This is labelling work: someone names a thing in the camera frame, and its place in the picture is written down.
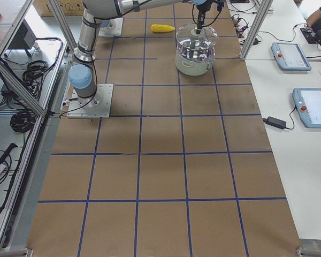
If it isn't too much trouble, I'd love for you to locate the upper teach pendant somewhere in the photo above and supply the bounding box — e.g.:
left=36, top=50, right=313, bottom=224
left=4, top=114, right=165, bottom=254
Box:
left=271, top=42, right=311, bottom=71

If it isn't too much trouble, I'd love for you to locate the cardboard box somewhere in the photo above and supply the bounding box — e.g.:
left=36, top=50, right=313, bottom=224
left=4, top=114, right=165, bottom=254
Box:
left=33, top=0, right=87, bottom=17

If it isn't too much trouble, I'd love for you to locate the black power adapter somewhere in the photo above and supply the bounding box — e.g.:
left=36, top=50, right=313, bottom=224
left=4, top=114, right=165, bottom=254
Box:
left=263, top=116, right=287, bottom=130

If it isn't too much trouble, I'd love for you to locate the glass pot lid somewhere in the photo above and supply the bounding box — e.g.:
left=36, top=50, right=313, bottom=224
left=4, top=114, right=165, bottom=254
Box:
left=176, top=24, right=218, bottom=50

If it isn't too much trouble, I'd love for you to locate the teach pendant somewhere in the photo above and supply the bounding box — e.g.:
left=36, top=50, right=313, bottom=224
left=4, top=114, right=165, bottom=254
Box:
left=271, top=42, right=311, bottom=71
left=293, top=88, right=321, bottom=129

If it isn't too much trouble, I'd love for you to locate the lower teach pendant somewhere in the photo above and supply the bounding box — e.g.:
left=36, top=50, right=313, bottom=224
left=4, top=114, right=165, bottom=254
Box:
left=293, top=88, right=321, bottom=129

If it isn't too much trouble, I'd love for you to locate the pale green cooking pot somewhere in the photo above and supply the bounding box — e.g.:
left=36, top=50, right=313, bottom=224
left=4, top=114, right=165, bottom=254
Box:
left=175, top=37, right=215, bottom=76

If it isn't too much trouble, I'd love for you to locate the yellow corn cob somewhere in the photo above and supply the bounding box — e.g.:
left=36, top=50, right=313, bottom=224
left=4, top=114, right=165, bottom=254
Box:
left=151, top=24, right=175, bottom=33

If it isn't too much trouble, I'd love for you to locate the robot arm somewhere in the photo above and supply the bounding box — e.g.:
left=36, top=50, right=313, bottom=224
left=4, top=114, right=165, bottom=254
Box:
left=68, top=1, right=178, bottom=108

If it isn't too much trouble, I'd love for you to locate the brown paper table mat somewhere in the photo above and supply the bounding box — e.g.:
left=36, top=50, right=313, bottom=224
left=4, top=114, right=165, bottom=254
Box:
left=27, top=4, right=300, bottom=256

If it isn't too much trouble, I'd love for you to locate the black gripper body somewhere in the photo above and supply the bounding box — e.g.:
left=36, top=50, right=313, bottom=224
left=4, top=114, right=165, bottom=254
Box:
left=195, top=0, right=212, bottom=12

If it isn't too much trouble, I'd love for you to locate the aluminium frame post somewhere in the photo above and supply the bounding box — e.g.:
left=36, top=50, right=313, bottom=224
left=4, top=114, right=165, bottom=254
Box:
left=240, top=0, right=273, bottom=61

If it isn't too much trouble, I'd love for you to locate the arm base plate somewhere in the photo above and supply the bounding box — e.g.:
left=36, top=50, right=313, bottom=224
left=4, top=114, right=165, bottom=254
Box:
left=66, top=84, right=113, bottom=118
left=98, top=18, right=124, bottom=37

